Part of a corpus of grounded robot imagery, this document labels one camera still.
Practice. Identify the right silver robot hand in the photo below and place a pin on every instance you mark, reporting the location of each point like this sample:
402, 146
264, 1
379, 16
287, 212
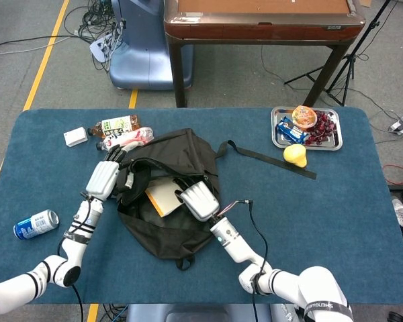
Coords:
199, 201

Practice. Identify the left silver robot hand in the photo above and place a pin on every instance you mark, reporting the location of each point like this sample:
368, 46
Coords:
102, 181

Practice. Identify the yellow white notebook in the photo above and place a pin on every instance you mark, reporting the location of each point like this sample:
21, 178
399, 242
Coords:
161, 198

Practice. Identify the black fabric backpack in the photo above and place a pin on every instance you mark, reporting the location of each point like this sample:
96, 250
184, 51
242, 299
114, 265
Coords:
184, 151

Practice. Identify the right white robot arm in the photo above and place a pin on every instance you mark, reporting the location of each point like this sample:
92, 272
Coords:
236, 250

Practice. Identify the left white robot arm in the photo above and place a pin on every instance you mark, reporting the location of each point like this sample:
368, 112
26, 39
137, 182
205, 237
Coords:
75, 248

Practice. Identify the small white box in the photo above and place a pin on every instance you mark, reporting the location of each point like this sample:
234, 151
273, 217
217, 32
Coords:
75, 137

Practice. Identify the drink bottle red white label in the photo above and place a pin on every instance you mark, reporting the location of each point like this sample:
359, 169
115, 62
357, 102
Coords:
134, 135

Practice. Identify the tea bottle green label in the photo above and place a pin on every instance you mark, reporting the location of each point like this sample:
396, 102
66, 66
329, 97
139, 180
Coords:
115, 125

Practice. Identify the blue drink can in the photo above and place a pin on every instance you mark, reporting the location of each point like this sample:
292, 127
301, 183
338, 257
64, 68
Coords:
35, 224

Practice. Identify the yellow pear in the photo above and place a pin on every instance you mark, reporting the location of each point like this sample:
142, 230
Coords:
293, 155

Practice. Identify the grey blue robot torso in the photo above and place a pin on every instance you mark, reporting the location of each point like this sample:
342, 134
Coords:
188, 313

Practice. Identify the blue biscuit packet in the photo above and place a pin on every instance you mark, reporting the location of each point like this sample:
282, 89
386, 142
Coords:
290, 131

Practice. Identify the blue table cloth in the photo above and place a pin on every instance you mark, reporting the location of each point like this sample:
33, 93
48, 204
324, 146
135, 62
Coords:
322, 218

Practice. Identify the white power strip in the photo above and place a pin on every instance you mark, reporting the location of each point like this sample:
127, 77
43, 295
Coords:
97, 48

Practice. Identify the orange jelly cup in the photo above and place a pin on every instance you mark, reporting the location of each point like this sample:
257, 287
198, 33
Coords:
304, 117

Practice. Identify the metal tray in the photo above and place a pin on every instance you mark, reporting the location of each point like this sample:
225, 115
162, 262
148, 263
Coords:
322, 147

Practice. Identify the dark red grapes bunch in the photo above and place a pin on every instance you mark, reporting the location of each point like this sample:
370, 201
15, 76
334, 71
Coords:
324, 129

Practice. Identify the brown mahjong table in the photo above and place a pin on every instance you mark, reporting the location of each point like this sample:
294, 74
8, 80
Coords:
255, 31

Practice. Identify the white grey shoe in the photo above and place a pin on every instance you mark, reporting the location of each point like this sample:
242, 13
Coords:
400, 209

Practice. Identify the black tripod stand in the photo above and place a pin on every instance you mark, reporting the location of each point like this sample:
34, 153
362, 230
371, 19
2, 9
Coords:
351, 55

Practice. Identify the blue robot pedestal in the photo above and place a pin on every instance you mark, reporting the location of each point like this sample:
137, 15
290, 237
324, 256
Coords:
144, 63

